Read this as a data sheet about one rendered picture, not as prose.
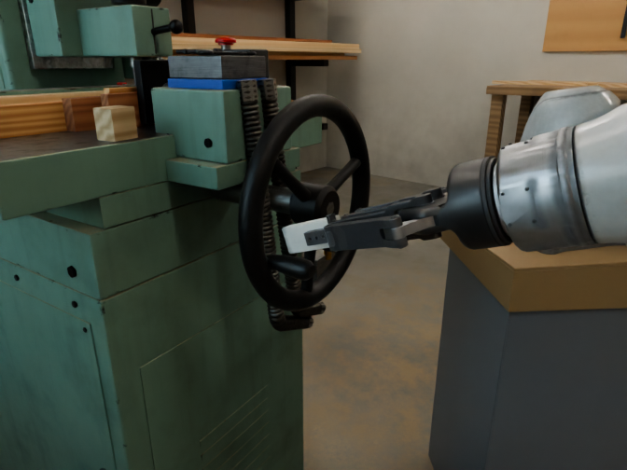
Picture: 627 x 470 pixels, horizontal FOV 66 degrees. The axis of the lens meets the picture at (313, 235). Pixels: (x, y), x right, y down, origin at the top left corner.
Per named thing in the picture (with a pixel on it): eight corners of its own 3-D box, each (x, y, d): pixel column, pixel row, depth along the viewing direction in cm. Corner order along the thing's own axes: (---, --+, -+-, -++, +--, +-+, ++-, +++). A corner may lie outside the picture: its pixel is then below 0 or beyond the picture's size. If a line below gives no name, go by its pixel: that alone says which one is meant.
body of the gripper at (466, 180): (509, 146, 42) (413, 171, 48) (482, 162, 36) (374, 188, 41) (529, 228, 43) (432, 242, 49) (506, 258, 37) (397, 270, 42)
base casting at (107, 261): (97, 303, 60) (85, 234, 57) (-88, 222, 90) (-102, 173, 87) (303, 214, 95) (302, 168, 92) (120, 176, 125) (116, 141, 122)
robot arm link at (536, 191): (564, 131, 32) (475, 154, 35) (592, 261, 33) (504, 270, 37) (581, 118, 39) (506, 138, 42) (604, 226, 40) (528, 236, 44)
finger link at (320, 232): (352, 236, 48) (337, 245, 46) (313, 243, 51) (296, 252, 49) (348, 222, 48) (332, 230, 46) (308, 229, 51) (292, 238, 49)
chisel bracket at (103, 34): (138, 67, 71) (131, 4, 68) (83, 66, 79) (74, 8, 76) (176, 66, 77) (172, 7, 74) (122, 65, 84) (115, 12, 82)
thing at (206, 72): (222, 89, 59) (219, 41, 57) (162, 87, 65) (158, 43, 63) (286, 85, 69) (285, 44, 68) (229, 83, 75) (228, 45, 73)
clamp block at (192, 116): (225, 165, 61) (220, 90, 58) (154, 154, 68) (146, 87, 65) (294, 148, 72) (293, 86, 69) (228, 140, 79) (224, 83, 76)
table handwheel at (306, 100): (366, 59, 64) (388, 231, 81) (251, 59, 74) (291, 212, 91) (229, 169, 46) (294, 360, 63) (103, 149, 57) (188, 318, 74)
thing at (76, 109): (76, 131, 67) (70, 99, 66) (66, 131, 68) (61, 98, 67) (197, 117, 85) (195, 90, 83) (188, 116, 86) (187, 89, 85)
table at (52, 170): (51, 241, 44) (38, 175, 42) (-85, 192, 60) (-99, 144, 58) (365, 146, 91) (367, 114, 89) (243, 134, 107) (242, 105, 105)
